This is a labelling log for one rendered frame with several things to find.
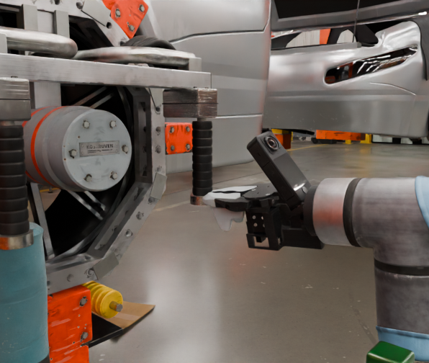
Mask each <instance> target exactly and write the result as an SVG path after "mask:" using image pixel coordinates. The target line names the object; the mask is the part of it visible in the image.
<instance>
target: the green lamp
mask: <svg viewBox="0 0 429 363"><path fill-rule="evenodd" d="M366 363H415V353H414V352H413V351H411V350H409V349H406V348H403V347H401V346H397V345H394V344H391V343H388V342H385V341H379V342H378V343H377V344H376V345H375V346H374V347H373V348H372V349H371V350H369V351H368V352H367V354H366Z"/></svg>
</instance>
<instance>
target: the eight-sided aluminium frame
mask: <svg viewBox="0 0 429 363"><path fill-rule="evenodd" d="M22 4H29V5H33V6H37V10H39V11H44V12H51V13H54V10H61V11H65V12H68V19H69V22H72V23H76V24H77V25H78V27H79V28H80V29H81V31H82V32H83V33H84V34H85V36H87V38H88V39H89V41H90V42H91V43H92V45H93V46H94V47H95V48H110V47H120V46H121V45H123V44H125V43H126V42H127V41H128V40H129V38H128V37H127V36H126V34H125V33H124V32H123V30H122V29H121V28H120V26H119V25H118V24H117V23H116V22H115V21H114V20H113V19H112V18H111V17H110V16H109V15H110V12H111V11H110V10H109V9H108V8H106V7H105V5H104V4H103V2H102V1H101V0H0V11H2V12H10V13H15V14H16V13H17V12H19V9H21V6H22ZM126 87H127V89H128V90H129V91H130V93H131V94H132V96H133V115H134V142H135V183H134V184H133V185H132V187H131V188H130V190H129V191H128V193H127V194H126V195H125V197H124V199H123V200H122V201H121V202H120V204H119V206H118V207H117V209H116V210H115V211H114V213H113V214H112V216H111V217H110V219H109V220H108V221H107V223H106V225H105V226H104V227H103V228H102V230H101V232H100V233H99V235H98V236H97V237H96V239H95V240H94V242H93V243H92V244H91V246H90V247H89V249H88V251H87V252H86V253H83V254H78V255H75V256H70V257H67V258H64V259H59V260H56V261H51V262H48V263H45V268H46V277H47V288H48V295H49V294H53V293H55V292H59V291H61V290H65V289H68V288H70V287H75V286H77V285H80V284H83V283H86V282H90V281H93V280H95V279H97V280H100V279H101V278H102V277H105V276H108V275H110V274H111V273H112V271H113V270H114V268H115V267H116V266H117V265H118V264H119V260H120V259H121V258H122V256H123V254H124V253H125V252H126V250H127V248H128V246H129V245H130V244H131V242H132V240H133V239H134V237H135V236H136V234H137V232H138V231H139V229H140V228H141V227H142V225H143V223H144V222H145V221H146V219H147V217H148V216H149V214H150V213H151V211H152V210H153V208H154V207H155V205H156V204H157V202H158V200H161V197H162V194H163V193H164V192H165V190H166V180H167V176H166V147H165V117H164V116H163V104H162V103H163V90H164V89H159V88H145V87H131V86H126Z"/></svg>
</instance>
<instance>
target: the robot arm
mask: <svg viewBox="0 0 429 363"><path fill-rule="evenodd" d="M247 149H248V151H249V152H250V154H251V155H252V157H253V158H254V159H255V160H256V162H257V163H258V165H259V166H260V167H261V169H262V170H263V172H264V173H265V175H266V176H267V177H268V179H269V180H270V182H271V183H260V184H246V185H241V186H237V187H228V188H224V189H218V190H214V191H211V192H209V193H208V194H206V195H205V196H204V197H203V198H202V201H203V203H204V204H206V205H209V206H210V207H211V208H212V210H213V212H214V215H215V217H216V219H217V222H218V224H219V226H220V227H221V229H223V230H225V231H228V230H230V229H231V225H232V221H233V220H234V221H235V222H236V223H241V222H243V219H244V216H245V214H246V218H247V221H246V225H247V229H248V233H246V238H247V242H248V248H257V249H265V250H272V251H279V250H280V249H281V248H282V247H284V246H291V247H298V248H313V249H321V250H322V249H323V248H324V246H325V244H331V245H340V246H355V247H364V248H372V249H373V250H374V274H375V289H376V317H377V326H376V330H377V331H378V338H379V341H385V342H388V343H391V344H394V345H397V346H401V347H403V348H406V349H409V350H411V351H413V352H414V353H415V361H419V362H429V177H425V176H417V177H397V178H327V179H324V180H322V181H321V182H320V184H319V185H313V186H312V185H311V184H310V183H309V181H308V180H307V178H306V177H305V176H304V174H303V173H302V172H301V170H300V169H299V167H298V166H297V165H296V164H295V162H294V161H293V159H292V158H291V156H290V155H289V154H288V153H287V151H286V150H285V148H284V147H283V145H282V144H281V143H280V142H279V140H278V139H277V137H276V136H275V135H274V134H273V132H271V131H267V132H264V133H262V134H260V135H257V136H256V137H254V139H252V141H251V142H249V143H248V144H247ZM302 202H303V203H302ZM254 236H255V237H256V242H257V243H262V242H263V241H264V240H266V238H268V244H269V247H267V246H256V245H255V241H254ZM278 238H280V241H279V242H280V243H279V242H278Z"/></svg>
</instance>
